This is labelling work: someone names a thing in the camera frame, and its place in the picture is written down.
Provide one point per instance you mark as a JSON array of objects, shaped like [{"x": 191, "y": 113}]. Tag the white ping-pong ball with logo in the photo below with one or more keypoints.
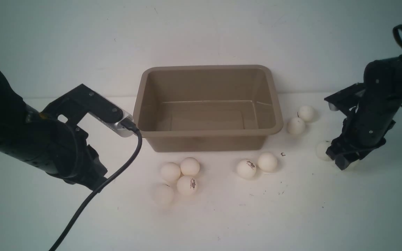
[
  {"x": 187, "y": 185},
  {"x": 246, "y": 169}
]

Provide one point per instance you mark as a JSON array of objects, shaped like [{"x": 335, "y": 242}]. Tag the tan plastic storage bin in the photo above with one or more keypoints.
[{"x": 207, "y": 108}]

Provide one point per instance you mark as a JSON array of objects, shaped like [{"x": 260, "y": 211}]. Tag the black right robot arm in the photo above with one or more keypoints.
[{"x": 383, "y": 80}]

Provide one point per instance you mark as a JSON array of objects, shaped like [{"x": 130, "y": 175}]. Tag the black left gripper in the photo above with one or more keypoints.
[{"x": 68, "y": 156}]

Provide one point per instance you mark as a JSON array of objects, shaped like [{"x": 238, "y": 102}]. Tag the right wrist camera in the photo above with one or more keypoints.
[{"x": 346, "y": 99}]

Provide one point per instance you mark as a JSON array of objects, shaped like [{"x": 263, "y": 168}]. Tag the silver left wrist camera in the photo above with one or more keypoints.
[{"x": 117, "y": 127}]

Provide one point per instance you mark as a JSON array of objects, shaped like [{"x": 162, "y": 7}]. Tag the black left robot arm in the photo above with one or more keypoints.
[{"x": 22, "y": 135}]

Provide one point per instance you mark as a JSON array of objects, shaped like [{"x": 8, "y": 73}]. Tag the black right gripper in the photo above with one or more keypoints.
[{"x": 363, "y": 131}]

